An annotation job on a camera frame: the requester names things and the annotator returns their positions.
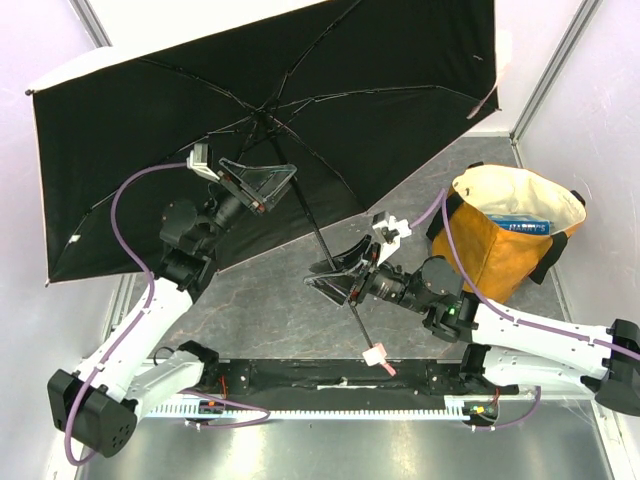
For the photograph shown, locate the blue Harry's razor box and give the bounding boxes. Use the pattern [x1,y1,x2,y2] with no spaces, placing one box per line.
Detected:
[488,214,552,235]

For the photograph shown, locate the white slotted cable duct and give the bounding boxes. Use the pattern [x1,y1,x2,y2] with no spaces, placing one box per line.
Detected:
[146,395,492,421]

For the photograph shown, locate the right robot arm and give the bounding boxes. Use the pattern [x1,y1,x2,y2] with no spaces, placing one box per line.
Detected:
[304,236,639,416]

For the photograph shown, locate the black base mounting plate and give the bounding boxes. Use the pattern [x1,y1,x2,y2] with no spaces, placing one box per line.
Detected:
[212,359,519,410]

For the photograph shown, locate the pink folding umbrella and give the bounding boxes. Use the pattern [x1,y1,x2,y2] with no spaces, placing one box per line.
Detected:
[24,0,516,378]

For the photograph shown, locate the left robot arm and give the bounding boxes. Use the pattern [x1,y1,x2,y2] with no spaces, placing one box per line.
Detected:
[47,159,297,466]

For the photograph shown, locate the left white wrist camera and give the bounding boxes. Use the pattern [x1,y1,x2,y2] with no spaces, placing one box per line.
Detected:
[187,143,220,183]

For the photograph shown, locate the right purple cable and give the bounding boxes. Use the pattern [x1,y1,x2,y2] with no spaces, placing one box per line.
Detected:
[408,188,640,432]

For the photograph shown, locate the purple cable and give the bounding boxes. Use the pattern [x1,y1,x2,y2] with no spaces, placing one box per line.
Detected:
[408,188,640,432]
[63,161,274,467]

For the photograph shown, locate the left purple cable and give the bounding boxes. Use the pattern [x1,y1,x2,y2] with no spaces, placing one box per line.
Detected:
[63,161,274,467]

